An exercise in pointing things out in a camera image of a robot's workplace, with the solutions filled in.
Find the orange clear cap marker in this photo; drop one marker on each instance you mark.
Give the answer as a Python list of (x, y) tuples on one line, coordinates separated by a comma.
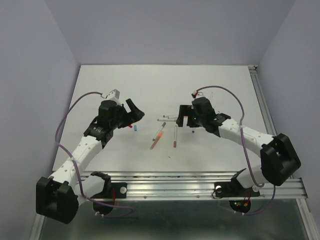
[(158, 137)]

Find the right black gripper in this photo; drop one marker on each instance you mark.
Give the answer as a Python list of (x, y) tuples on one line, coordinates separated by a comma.
[(187, 110)]

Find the dark green marker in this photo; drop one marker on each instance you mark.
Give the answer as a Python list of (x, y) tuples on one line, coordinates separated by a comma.
[(211, 97)]

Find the front aluminium rail frame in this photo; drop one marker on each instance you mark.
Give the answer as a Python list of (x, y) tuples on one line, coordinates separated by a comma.
[(193, 185)]

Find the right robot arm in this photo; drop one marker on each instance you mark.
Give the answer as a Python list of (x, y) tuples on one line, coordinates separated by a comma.
[(278, 158)]

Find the beige cap marker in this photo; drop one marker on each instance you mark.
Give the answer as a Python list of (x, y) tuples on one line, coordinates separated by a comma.
[(166, 119)]

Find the grey cap marker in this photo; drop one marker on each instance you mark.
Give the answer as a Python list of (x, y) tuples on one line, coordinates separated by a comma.
[(159, 131)]

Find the brown cap marker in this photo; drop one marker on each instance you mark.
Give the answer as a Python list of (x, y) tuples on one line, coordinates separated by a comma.
[(175, 136)]

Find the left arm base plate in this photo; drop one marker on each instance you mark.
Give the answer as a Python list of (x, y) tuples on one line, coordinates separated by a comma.
[(100, 186)]

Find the right side aluminium rail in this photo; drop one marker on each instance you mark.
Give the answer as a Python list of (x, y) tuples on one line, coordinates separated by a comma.
[(267, 118)]

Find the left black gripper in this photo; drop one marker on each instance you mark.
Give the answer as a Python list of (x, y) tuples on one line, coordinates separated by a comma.
[(135, 114)]

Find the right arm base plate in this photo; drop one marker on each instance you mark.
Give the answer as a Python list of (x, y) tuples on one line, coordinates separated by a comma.
[(233, 189)]

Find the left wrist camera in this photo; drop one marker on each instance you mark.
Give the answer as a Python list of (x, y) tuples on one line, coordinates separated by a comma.
[(113, 95)]

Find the green cap marker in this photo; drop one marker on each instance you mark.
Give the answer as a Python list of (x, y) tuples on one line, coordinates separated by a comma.
[(166, 116)]

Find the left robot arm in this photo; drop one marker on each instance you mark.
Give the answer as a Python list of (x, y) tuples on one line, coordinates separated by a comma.
[(59, 196)]

